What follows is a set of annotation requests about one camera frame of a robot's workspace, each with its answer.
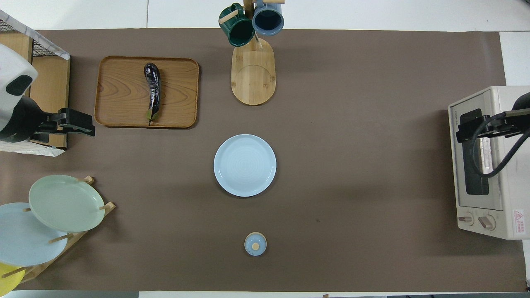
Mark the smooth light blue plate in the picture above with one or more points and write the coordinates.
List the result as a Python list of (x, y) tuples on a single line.
[(25, 240)]

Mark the glass oven door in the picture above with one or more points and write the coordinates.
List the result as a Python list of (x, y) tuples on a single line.
[(463, 178)]

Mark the blue mug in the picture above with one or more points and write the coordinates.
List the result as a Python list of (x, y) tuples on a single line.
[(268, 18)]

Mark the ribbed light blue plate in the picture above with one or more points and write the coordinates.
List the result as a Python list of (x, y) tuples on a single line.
[(244, 165)]

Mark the beige toaster oven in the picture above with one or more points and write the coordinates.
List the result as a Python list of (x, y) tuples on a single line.
[(511, 186)]

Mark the small blue call bell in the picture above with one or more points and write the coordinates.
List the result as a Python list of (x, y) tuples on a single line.
[(255, 244)]

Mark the beige oven knob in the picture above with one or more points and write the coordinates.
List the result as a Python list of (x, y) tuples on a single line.
[(487, 222), (466, 219)]

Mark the bamboo mug tree stand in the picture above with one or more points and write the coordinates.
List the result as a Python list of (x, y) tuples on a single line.
[(252, 78)]

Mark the dark purple eggplant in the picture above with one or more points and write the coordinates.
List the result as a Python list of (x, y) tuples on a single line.
[(152, 87)]

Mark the brown table mat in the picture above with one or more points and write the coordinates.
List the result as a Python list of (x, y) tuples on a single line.
[(352, 165)]

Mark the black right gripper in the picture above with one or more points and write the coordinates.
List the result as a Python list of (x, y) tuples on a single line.
[(468, 126)]

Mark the wooden dish rack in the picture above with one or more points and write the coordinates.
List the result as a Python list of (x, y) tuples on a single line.
[(109, 205)]

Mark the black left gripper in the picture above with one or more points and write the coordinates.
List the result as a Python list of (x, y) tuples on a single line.
[(74, 122)]

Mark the yellow plate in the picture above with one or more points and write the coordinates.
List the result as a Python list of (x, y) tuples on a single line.
[(8, 281)]

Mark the wooden two-tier shelf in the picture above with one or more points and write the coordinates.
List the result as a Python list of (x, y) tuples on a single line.
[(49, 82)]

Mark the rectangular wooden tray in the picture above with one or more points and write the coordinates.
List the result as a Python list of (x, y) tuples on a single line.
[(124, 91)]

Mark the dark green mug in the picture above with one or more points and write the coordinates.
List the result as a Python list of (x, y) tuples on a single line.
[(238, 31)]

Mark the pale green plate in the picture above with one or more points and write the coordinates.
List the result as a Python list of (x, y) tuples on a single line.
[(66, 203)]

